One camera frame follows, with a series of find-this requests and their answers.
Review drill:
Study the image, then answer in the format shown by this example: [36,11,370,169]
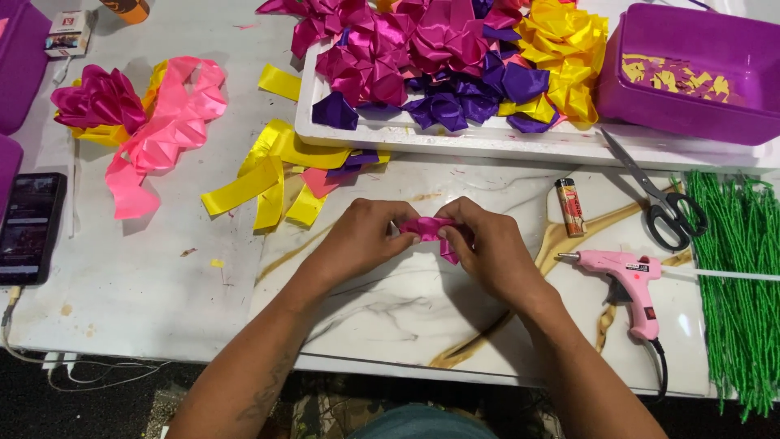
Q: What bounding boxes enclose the black-handled scissors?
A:
[600,127,709,252]

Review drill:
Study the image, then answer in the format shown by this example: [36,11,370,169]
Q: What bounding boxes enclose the white cigarette pack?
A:
[44,10,93,58]

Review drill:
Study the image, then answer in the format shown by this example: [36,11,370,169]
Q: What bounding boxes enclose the magenta ribbon piece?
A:
[399,216,462,266]

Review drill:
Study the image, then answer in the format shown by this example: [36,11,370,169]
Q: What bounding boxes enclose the white glue stick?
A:
[661,266,780,283]

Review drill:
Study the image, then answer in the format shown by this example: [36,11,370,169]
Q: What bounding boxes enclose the purple ribbon strip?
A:
[325,150,380,179]

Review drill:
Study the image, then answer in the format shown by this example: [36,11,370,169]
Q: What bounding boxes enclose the small purple plastic container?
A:
[0,135,24,215]

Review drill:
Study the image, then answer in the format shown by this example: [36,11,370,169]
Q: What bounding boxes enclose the magenta ribbon flower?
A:
[50,64,147,136]

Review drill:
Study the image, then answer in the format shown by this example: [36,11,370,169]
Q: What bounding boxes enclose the salmon pink ribbon piece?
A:
[300,167,343,200]

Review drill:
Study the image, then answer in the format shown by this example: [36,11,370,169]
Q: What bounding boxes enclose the white foam tray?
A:
[294,35,780,176]

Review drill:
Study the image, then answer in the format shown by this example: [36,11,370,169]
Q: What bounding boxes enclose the light pink folded ribbon chain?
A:
[104,56,229,221]

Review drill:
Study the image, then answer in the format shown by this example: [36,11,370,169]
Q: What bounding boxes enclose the white charging cable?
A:
[0,285,173,392]

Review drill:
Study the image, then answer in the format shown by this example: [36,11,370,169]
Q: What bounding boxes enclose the ribbon scraps in basin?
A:
[620,53,732,104]

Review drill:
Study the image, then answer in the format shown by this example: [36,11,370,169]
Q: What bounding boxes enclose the pink hot glue gun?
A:
[557,249,670,401]

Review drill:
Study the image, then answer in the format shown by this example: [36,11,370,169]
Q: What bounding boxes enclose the person's right hand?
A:
[435,196,559,315]

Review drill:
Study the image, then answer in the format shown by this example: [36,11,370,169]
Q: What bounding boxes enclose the thin white stick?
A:
[66,139,82,239]

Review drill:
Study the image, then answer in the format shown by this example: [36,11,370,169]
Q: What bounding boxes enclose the black smartphone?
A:
[0,172,68,287]

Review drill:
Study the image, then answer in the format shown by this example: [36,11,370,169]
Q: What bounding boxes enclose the single yellow ribbon strip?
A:
[257,63,303,102]

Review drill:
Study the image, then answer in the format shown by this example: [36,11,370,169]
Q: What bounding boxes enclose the orange cup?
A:
[99,0,151,26]

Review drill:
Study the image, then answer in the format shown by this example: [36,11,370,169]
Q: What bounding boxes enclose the person's left hand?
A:
[305,198,423,301]

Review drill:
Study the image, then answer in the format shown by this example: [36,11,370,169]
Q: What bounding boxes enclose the purple plastic basin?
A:
[594,2,780,147]

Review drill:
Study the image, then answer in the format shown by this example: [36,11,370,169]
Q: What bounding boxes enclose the bundle of green wrapped stems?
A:
[670,170,780,423]

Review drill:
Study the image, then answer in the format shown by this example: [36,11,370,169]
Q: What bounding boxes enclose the lighter with red label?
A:
[554,178,587,239]

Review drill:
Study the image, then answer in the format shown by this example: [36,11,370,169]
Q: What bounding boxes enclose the heap of folded ribbon petals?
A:
[256,0,610,134]

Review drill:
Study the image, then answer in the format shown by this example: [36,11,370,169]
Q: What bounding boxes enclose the person's clothing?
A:
[289,390,549,439]

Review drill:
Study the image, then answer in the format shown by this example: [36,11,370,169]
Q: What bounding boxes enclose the pile of yellow ribbon strips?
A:
[200,118,392,232]

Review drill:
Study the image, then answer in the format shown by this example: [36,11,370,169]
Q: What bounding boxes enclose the large purple plastic container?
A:
[0,0,53,137]

